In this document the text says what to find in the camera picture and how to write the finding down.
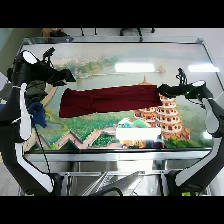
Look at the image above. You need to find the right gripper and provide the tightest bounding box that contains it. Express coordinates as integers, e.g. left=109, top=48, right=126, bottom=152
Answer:
left=156, top=83, right=184, bottom=99

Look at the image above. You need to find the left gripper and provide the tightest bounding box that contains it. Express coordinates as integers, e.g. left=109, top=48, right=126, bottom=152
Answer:
left=49, top=67, right=77, bottom=88

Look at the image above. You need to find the red shirt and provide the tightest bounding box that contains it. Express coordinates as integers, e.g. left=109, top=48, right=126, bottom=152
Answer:
left=58, top=84, right=164, bottom=119

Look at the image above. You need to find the dark green garment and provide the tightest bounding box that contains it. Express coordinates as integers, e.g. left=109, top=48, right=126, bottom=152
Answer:
left=24, top=80, right=49, bottom=106

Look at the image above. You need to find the blue garment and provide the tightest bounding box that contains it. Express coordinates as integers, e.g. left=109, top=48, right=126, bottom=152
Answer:
left=27, top=101, right=48, bottom=129

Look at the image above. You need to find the black office chair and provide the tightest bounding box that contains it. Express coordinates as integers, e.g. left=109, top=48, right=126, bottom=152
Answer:
left=119, top=27, right=156, bottom=43

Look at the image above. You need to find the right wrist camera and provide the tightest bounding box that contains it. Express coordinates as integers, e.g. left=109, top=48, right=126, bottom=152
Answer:
left=175, top=67, right=189, bottom=86

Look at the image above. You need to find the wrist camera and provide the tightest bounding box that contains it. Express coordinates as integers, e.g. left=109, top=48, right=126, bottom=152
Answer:
left=175, top=67, right=189, bottom=86
left=42, top=46, right=57, bottom=68

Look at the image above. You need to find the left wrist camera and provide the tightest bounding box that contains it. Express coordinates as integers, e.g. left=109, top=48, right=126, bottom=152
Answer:
left=42, top=46, right=57, bottom=68

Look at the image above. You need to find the black cable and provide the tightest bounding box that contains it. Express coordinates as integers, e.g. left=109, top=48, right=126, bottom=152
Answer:
left=31, top=122, right=53, bottom=176

